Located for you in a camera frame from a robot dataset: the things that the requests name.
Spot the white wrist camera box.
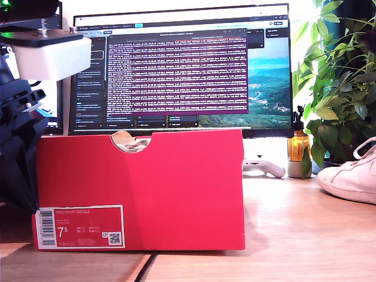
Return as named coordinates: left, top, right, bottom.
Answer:
left=0, top=26, right=92, bottom=82

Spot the dark teal curtain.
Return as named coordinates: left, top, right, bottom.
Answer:
left=321, top=0, right=376, bottom=89

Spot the green leafy houseplant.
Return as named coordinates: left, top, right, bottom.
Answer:
left=293, top=0, right=376, bottom=168

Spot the amber pump bottle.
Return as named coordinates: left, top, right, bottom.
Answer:
left=287, top=105, right=311, bottom=162

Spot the brown cardboard insert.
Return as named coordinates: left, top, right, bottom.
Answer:
left=110, top=131, right=133, bottom=145

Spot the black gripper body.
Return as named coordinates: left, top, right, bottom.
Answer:
left=0, top=57, right=46, bottom=115

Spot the red shoebox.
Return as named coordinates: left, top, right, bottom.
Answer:
left=31, top=129, right=246, bottom=252

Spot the white game controller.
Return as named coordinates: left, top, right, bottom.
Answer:
left=242, top=155, right=286, bottom=179

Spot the black cable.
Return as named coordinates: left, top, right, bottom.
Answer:
left=135, top=254, right=159, bottom=282

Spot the large black computer monitor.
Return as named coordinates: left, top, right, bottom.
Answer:
left=68, top=3, right=294, bottom=139

